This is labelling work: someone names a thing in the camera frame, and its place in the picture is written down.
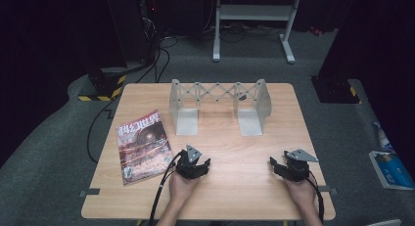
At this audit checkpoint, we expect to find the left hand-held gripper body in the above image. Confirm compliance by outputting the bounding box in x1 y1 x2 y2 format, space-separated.
175 144 210 181

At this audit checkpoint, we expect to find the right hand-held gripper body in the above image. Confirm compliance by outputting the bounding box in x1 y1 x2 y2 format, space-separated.
273 148 319 183

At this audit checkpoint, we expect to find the expandable grey metal book rack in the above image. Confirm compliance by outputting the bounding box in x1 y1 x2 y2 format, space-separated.
168 78 273 137

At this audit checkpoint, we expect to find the red illustrated magazine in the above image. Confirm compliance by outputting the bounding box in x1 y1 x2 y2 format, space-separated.
115 109 175 187

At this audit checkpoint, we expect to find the person's left hand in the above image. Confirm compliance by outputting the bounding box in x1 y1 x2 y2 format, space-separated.
167 171 201 204

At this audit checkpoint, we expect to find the person's right hand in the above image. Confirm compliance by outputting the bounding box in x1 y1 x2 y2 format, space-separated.
282 176 318 210

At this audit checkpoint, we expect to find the black box with hazard stripes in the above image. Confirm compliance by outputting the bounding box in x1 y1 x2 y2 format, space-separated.
309 75 362 105
77 67 128 103

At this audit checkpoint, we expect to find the blue and white packet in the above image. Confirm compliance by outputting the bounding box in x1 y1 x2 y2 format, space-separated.
372 120 396 153

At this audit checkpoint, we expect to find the blue white package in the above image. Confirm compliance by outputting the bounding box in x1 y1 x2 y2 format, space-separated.
368 150 415 192

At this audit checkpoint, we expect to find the white flat object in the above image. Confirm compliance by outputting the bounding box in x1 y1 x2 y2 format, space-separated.
365 218 403 226

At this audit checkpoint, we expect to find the small red object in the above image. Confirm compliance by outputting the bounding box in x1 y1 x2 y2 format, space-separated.
308 25 324 37

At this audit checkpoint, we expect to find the dark equipment rack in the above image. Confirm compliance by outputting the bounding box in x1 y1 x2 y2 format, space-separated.
136 0 164 66

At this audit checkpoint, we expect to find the white metal stand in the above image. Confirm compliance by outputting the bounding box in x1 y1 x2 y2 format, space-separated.
212 0 303 65

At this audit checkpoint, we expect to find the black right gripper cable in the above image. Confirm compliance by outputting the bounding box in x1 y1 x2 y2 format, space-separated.
305 169 325 224

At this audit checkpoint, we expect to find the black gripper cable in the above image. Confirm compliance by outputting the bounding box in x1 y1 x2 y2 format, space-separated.
305 169 325 224
148 150 184 226

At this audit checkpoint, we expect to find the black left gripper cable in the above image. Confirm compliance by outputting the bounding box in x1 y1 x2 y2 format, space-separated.
148 150 184 226

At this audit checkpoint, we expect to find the grey table bracket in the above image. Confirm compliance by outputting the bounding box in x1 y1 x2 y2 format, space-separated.
78 188 102 199
316 185 339 197

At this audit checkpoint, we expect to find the long black floor cable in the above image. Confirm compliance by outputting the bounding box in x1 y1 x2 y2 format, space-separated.
85 96 121 164

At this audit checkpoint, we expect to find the bundle of black floor cables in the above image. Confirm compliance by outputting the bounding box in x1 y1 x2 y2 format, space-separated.
134 36 180 84

